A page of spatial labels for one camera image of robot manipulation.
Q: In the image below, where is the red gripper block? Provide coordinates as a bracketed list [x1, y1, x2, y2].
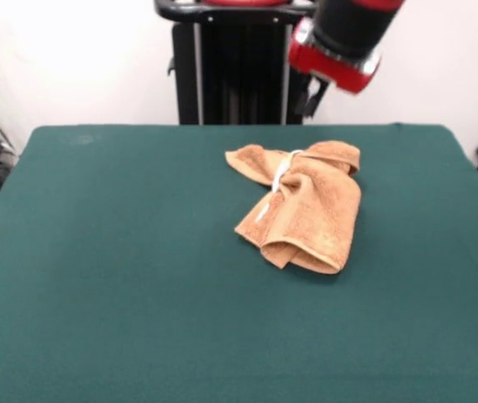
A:
[286, 17, 383, 119]

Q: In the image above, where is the tan terry towel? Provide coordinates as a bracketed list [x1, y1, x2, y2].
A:
[224, 141, 364, 276]

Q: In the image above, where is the dark green table cloth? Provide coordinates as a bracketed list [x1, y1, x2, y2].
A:
[0, 123, 478, 403]

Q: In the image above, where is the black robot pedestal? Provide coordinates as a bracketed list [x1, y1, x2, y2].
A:
[153, 0, 322, 126]

